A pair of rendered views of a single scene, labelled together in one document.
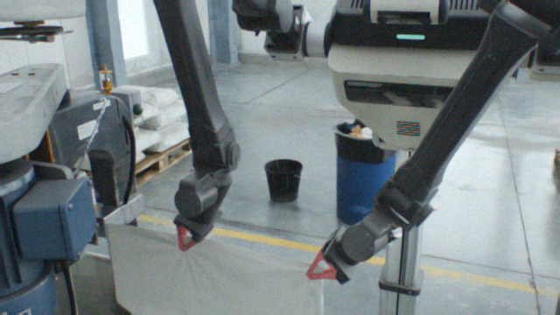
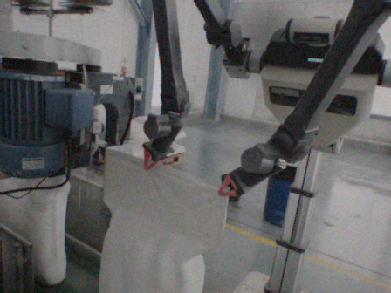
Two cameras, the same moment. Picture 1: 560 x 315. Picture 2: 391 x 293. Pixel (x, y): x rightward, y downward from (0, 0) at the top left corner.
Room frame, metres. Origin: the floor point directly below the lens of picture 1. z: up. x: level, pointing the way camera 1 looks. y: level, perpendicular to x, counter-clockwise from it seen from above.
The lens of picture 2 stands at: (-0.03, -0.10, 1.37)
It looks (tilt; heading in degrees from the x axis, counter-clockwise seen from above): 13 degrees down; 11
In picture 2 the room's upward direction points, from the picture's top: 7 degrees clockwise
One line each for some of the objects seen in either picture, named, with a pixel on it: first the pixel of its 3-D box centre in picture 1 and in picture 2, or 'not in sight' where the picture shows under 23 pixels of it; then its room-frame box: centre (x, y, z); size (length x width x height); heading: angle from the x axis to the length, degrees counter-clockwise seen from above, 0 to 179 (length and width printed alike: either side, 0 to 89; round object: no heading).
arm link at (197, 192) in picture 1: (206, 176); (166, 117); (0.83, 0.17, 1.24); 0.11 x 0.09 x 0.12; 159
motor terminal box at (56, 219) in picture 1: (59, 225); (71, 112); (0.62, 0.34, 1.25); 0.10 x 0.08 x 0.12; 5
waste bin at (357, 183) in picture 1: (366, 172); (287, 190); (3.06, -0.49, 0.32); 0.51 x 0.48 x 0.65; 160
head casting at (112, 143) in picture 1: (46, 149); (83, 102); (1.05, 0.58, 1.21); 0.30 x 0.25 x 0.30; 70
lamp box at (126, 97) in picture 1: (123, 108); (132, 88); (1.15, 0.43, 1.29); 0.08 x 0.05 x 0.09; 70
